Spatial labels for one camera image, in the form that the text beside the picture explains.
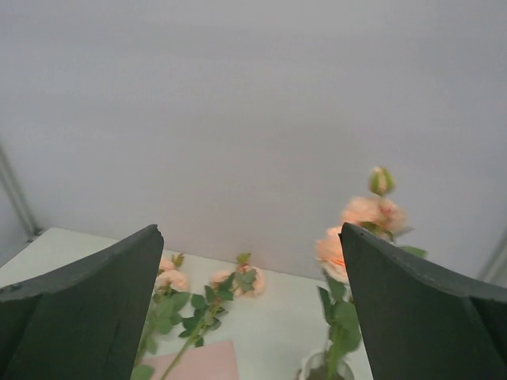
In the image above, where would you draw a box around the aluminium frame post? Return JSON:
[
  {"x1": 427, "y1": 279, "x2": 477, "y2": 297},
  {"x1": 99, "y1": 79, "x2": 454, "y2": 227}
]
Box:
[
  {"x1": 1, "y1": 147, "x2": 41, "y2": 238},
  {"x1": 478, "y1": 234, "x2": 506, "y2": 287}
]

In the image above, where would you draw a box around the left aluminium frame post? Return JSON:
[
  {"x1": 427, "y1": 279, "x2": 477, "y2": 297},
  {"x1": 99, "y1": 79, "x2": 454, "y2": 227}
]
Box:
[{"x1": 1, "y1": 147, "x2": 41, "y2": 238}]

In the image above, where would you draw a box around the orange rose stem with bud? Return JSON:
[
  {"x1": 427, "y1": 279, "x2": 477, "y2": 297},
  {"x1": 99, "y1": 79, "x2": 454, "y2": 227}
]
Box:
[{"x1": 310, "y1": 166, "x2": 411, "y2": 379}]

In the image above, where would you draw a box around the right aluminium frame post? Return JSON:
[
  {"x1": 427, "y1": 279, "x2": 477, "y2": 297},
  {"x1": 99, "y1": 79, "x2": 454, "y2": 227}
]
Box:
[{"x1": 478, "y1": 234, "x2": 506, "y2": 287}]

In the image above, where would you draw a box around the pink wrapping paper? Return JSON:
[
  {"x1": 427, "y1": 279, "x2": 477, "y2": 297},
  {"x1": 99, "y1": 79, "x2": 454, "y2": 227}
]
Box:
[{"x1": 138, "y1": 340, "x2": 241, "y2": 380}]

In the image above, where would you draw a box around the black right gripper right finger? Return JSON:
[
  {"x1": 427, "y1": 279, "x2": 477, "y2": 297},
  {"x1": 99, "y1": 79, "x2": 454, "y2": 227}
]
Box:
[{"x1": 341, "y1": 223, "x2": 506, "y2": 379}]

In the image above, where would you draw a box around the pale pink rose stem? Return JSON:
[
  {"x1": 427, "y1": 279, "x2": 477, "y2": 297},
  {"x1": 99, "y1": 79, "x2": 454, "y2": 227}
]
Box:
[{"x1": 131, "y1": 253, "x2": 190, "y2": 379}]

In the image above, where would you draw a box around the white ribbed ceramic vase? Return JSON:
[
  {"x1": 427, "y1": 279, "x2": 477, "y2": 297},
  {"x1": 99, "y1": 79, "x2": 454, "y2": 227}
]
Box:
[{"x1": 295, "y1": 349, "x2": 355, "y2": 380}]

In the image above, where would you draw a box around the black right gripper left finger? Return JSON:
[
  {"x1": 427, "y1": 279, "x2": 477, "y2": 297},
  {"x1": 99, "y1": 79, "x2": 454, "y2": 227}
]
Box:
[{"x1": 1, "y1": 225, "x2": 164, "y2": 379}]

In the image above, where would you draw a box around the small peach rose stem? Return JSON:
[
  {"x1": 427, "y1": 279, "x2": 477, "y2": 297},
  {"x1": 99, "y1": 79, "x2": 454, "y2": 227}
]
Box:
[{"x1": 161, "y1": 253, "x2": 265, "y2": 379}]

